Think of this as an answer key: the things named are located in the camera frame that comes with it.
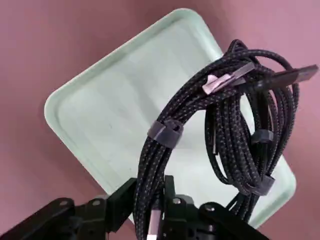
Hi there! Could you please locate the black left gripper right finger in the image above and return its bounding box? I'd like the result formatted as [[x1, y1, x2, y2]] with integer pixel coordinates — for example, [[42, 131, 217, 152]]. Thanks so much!
[[162, 174, 270, 240]]

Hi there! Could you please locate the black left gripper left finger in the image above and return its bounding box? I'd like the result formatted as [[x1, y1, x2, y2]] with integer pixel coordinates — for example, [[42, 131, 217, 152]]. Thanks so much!
[[0, 178, 138, 240]]

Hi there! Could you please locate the black braided cable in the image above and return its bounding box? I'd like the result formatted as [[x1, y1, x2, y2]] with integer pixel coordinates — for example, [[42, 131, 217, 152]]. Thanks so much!
[[204, 39, 320, 222], [133, 39, 301, 240]]

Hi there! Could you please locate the pale mint plastic tray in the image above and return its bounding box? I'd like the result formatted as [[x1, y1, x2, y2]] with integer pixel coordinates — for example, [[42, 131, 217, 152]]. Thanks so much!
[[44, 7, 297, 230]]

